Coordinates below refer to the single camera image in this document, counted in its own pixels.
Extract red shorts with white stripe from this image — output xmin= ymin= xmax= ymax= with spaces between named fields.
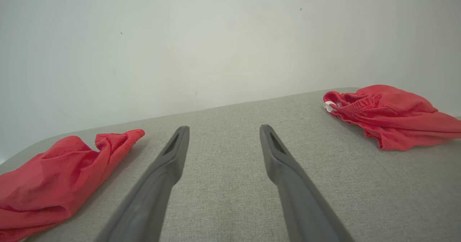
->
xmin=323 ymin=85 xmax=461 ymax=151

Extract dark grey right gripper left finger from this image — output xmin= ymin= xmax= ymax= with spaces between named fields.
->
xmin=94 ymin=126 xmax=190 ymax=242

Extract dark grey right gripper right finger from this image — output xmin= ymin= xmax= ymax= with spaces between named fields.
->
xmin=259 ymin=124 xmax=355 ymax=242

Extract red shirt with white sleeves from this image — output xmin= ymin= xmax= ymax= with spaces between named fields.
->
xmin=0 ymin=129 xmax=146 ymax=242

